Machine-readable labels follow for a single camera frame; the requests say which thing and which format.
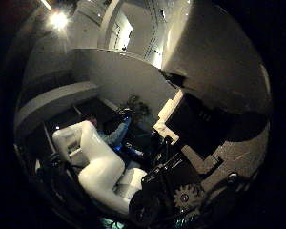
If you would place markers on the white robot thumb shell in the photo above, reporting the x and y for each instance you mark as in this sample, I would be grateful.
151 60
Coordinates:
219 54

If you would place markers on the person in blue sleeves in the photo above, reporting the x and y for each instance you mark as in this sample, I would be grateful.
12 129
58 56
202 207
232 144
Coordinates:
116 135

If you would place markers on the grey partition panel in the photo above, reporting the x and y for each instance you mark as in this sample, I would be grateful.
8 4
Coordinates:
124 73

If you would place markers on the bright ceiling lamp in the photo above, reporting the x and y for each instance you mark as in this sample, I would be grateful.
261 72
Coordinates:
58 20

